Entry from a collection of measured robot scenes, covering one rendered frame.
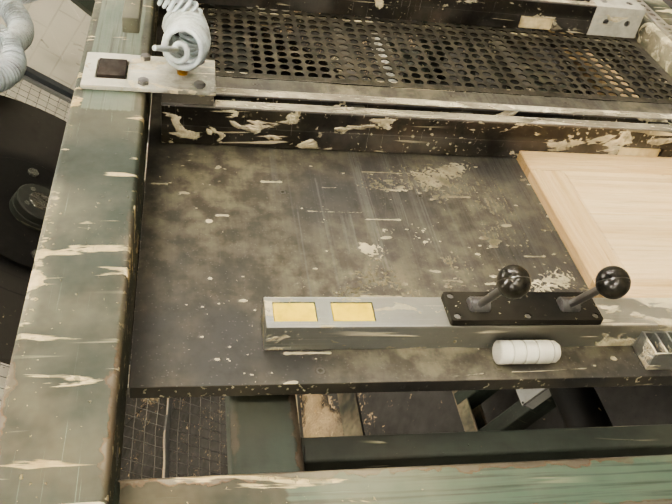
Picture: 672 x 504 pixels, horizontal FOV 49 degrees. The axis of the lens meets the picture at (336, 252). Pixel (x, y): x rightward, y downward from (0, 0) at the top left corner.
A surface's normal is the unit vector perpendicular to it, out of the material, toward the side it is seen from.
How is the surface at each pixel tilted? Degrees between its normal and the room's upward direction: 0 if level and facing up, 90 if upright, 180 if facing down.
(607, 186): 60
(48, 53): 90
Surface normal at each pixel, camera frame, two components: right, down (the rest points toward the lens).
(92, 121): 0.15, -0.75
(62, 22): 0.11, 0.69
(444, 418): -0.77, -0.39
